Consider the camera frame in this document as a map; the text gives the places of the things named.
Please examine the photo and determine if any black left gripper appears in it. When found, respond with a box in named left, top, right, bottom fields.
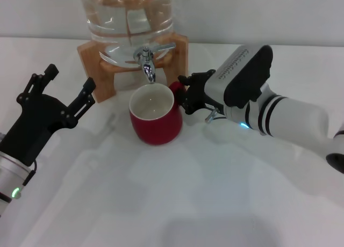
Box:
left=0, top=64, right=97, bottom=167

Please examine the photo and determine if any silver black wrist camera box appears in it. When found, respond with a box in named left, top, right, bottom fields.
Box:
left=214, top=45, right=274, bottom=108

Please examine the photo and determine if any chrome faucet with lever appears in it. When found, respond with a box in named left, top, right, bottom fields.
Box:
left=133, top=42, right=177, bottom=84

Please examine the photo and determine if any glass water dispenser jar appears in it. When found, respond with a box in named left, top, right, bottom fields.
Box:
left=78, top=0, right=175, bottom=69

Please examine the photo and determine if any wooden dispenser stand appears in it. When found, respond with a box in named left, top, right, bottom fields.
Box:
left=77, top=33, right=189, bottom=103

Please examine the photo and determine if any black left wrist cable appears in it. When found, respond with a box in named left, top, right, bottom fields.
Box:
left=23, top=159, right=38, bottom=188

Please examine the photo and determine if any red ceramic cup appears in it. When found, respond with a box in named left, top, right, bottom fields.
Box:
left=128, top=81, right=188, bottom=146

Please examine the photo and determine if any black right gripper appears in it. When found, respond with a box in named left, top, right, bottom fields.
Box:
left=177, top=69, right=225, bottom=115

